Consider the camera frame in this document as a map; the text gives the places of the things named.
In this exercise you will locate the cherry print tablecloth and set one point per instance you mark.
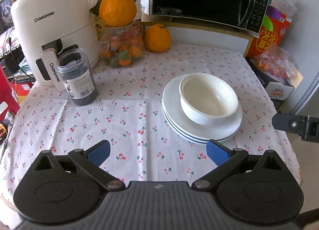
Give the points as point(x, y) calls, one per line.
point(127, 113)

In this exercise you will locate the plastic bag of oranges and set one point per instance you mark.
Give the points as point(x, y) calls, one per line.
point(276, 61)

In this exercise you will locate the white ceramic plate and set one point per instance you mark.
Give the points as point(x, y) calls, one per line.
point(172, 110)

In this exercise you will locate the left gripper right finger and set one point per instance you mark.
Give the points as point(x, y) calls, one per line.
point(227, 160)

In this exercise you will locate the clear jar black contents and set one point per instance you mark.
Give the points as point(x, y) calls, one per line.
point(76, 74)

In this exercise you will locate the red gift box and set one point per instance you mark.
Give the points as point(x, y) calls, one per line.
point(272, 32)

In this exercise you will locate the white Changhong air fryer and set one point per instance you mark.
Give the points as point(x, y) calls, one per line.
point(48, 28)

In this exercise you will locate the large orange on jar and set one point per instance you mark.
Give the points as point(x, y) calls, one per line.
point(115, 13)

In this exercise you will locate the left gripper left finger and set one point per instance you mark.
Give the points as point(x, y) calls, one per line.
point(88, 163)

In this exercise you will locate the Ganten water carton box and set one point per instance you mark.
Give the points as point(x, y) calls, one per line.
point(278, 89)

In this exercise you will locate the white plate middle stack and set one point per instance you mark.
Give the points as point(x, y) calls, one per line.
point(199, 138)

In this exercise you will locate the white plate bottom stack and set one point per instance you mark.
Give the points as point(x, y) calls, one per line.
point(197, 141)

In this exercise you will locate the red plastic stool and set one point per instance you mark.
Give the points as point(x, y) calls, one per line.
point(8, 103)

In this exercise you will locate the large orange on table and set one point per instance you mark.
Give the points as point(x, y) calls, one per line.
point(157, 38)

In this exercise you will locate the smartphone with lit screen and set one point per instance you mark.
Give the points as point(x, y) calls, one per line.
point(3, 130)

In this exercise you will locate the white ceramic bowl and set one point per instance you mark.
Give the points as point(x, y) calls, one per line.
point(206, 99)

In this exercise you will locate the glass jar of tangerines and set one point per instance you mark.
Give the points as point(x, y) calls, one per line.
point(121, 46)

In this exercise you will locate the picture frame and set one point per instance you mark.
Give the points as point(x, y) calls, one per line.
point(6, 17)

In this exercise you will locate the white plate stack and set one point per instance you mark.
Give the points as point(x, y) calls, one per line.
point(197, 141)
point(199, 138)

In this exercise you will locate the wooden white shelf stand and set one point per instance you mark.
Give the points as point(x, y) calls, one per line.
point(206, 34)

